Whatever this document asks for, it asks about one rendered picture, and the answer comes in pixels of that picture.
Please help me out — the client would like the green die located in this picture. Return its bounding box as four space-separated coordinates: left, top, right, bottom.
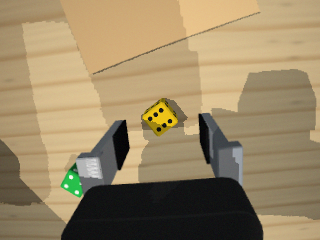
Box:
61 162 83 197

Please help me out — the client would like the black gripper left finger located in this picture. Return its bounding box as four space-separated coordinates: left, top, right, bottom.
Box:
76 120 130 196

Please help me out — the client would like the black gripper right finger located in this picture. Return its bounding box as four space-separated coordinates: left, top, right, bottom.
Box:
198 113 243 188

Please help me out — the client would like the tan square mat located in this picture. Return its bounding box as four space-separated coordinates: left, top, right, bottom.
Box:
60 0 260 74

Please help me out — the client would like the yellow die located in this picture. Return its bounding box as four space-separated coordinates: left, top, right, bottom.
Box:
142 98 178 136

